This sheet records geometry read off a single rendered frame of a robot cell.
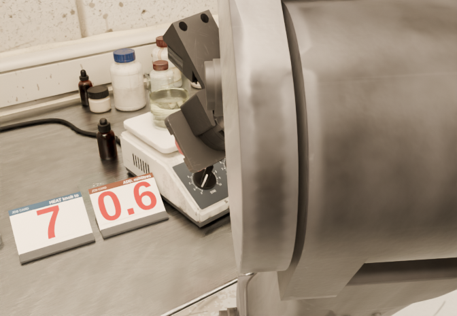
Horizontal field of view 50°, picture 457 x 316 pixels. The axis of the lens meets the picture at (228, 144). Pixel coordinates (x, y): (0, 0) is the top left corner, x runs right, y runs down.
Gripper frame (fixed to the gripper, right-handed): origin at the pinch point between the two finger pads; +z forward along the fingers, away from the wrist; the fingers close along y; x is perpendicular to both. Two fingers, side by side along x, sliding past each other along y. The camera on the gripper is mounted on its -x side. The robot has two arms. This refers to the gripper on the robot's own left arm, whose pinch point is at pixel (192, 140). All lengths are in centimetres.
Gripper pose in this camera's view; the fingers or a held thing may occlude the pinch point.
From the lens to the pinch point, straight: 59.8
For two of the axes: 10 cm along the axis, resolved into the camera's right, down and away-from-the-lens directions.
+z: -4.0, 1.8, 9.0
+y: -8.0, 4.2, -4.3
